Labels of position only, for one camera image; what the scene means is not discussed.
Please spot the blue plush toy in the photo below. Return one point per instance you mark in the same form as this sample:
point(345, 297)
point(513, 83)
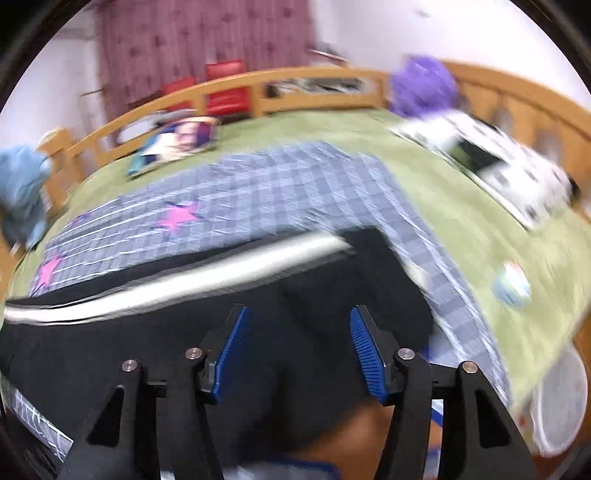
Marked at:
point(21, 184)

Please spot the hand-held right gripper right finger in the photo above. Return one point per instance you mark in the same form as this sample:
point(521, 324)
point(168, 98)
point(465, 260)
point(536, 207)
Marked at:
point(367, 350)

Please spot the green bed sheet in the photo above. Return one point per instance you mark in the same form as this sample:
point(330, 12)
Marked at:
point(415, 157)

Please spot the wooden bed frame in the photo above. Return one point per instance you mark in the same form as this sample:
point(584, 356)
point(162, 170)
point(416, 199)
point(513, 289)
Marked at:
point(231, 87)

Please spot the red chair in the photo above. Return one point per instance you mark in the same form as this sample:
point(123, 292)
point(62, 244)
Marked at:
point(226, 78)
point(180, 90)

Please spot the white star-print plastic basin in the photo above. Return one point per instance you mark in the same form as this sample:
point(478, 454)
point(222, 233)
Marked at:
point(561, 401)

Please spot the pile of boards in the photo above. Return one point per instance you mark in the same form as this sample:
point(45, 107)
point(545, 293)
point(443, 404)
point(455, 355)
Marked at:
point(323, 85)

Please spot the black pants with white waistband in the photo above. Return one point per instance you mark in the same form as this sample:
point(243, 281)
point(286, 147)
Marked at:
point(300, 300)

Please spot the colourful geometric pillow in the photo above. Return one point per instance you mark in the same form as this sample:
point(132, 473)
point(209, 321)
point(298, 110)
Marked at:
point(180, 138)

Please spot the red patterned curtain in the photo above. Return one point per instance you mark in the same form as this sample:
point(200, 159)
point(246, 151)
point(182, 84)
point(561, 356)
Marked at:
point(184, 37)

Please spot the grey checked blanket with stars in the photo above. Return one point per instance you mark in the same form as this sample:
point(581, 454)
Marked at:
point(300, 184)

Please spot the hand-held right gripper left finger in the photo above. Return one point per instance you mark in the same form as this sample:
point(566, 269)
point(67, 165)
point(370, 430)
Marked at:
point(233, 350)

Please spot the dark cloth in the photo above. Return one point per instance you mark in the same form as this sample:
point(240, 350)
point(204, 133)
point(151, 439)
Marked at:
point(475, 154)

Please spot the purple plush toy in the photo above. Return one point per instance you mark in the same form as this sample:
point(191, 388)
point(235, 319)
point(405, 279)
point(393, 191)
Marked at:
point(420, 87)

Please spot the white flower-print pillow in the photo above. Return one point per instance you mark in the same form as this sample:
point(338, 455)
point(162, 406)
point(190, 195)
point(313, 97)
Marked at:
point(521, 175)

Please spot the small round toy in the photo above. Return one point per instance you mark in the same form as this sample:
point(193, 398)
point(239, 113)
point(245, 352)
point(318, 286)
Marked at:
point(512, 284)

